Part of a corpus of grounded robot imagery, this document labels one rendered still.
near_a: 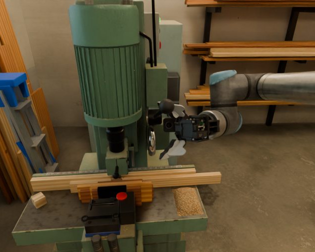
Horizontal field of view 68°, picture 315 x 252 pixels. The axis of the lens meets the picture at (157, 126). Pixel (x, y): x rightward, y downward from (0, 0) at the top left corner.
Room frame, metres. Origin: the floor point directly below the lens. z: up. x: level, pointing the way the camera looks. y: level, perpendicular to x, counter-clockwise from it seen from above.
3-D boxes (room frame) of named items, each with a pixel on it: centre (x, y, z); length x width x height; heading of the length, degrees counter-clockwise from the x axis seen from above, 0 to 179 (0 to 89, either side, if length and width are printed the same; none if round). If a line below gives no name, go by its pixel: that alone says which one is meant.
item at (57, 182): (0.69, 0.15, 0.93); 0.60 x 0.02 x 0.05; 95
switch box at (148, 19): (1.00, 0.03, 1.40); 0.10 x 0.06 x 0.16; 5
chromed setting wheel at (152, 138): (0.81, 0.02, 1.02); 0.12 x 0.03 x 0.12; 5
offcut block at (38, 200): (0.59, 0.40, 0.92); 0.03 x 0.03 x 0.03; 47
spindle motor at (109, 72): (0.67, 0.14, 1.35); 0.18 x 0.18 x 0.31
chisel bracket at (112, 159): (0.69, 0.14, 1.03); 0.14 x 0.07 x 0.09; 5
